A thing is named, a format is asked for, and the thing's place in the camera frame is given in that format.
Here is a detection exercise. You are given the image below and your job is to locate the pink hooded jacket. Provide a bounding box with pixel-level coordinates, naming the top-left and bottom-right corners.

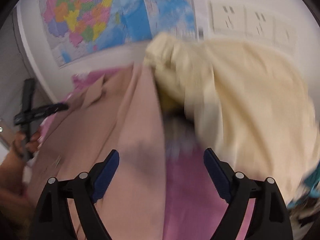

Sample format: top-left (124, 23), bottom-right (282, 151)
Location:
top-left (27, 66), bottom-right (166, 239)

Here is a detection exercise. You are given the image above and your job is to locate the person's left hand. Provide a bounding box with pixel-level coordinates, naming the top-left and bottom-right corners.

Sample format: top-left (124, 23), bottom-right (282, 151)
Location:
top-left (10, 128), bottom-right (41, 162)

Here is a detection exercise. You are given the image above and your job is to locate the teal plastic basket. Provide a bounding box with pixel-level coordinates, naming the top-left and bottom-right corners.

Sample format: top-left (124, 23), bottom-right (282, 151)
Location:
top-left (287, 165), bottom-right (319, 209)

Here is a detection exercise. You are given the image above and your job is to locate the pink bed sheet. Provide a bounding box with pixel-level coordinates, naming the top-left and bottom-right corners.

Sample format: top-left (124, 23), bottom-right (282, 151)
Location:
top-left (39, 68), bottom-right (256, 240)

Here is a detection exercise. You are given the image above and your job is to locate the cream beige garment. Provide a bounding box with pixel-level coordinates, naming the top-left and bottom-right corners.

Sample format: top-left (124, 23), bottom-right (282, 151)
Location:
top-left (144, 33), bottom-right (319, 203)

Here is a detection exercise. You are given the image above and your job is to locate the colourful wall map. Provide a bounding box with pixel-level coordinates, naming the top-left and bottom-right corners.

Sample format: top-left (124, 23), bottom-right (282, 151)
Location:
top-left (39, 0), bottom-right (196, 67)

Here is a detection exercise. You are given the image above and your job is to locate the white wall socket panel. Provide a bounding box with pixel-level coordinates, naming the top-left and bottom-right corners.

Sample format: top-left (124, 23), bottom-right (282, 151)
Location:
top-left (209, 1), bottom-right (297, 54)

